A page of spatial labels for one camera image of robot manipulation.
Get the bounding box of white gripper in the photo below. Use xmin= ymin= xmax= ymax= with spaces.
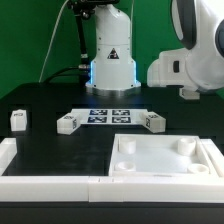
xmin=147 ymin=48 xmax=198 ymax=91

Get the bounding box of white square tabletop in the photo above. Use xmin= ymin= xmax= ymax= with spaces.
xmin=108 ymin=134 xmax=217 ymax=176

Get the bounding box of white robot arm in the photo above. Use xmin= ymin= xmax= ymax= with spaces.
xmin=86 ymin=0 xmax=224 ymax=94

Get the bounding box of AprilTag marker sheet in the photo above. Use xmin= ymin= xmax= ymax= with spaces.
xmin=71 ymin=109 xmax=147 ymax=125

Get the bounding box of white U-shaped fence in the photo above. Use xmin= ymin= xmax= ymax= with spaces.
xmin=0 ymin=138 xmax=224 ymax=203

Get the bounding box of black cable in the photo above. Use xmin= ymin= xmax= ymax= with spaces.
xmin=43 ymin=65 xmax=92 ymax=84

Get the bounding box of black camera stand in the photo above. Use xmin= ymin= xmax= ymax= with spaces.
xmin=67 ymin=0 xmax=120 ymax=63

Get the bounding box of white cable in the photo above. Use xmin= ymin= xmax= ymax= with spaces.
xmin=38 ymin=0 xmax=71 ymax=84

